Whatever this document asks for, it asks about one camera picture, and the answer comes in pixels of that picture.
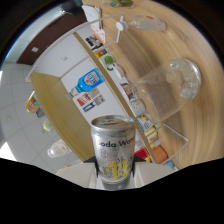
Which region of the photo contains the clear bottle with red label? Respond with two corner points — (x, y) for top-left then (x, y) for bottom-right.
(115, 14), (168, 33)

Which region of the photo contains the glass bowl of limes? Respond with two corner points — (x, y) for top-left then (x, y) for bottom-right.
(101, 0), (135, 10)

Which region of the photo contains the orange pot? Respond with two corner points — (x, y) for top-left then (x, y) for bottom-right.
(152, 144), (168, 165)

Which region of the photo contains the clear bottle with green label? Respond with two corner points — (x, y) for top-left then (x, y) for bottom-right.
(40, 119), (55, 135)

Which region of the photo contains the two-tier wooden shelf rack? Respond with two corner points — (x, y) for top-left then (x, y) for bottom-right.
(25, 13), (191, 171)

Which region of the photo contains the blue and yellow poster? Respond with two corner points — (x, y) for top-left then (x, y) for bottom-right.
(82, 95), (106, 113)

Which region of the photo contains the red poster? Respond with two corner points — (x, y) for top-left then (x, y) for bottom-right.
(76, 87), (101, 107)

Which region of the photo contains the clear drinking glass with ice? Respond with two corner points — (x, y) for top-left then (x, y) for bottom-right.
(134, 58), (202, 125)

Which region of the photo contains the blue liquid bottle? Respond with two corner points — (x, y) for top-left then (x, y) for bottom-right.
(66, 67), (106, 101)

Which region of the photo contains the green and white mug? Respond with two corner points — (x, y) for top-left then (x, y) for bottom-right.
(102, 54), (117, 71)

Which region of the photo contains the brown door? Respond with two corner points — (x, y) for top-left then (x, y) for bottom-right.
(15, 14), (88, 66)

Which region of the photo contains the orange printed booklet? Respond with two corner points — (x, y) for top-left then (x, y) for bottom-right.
(91, 27), (108, 45)

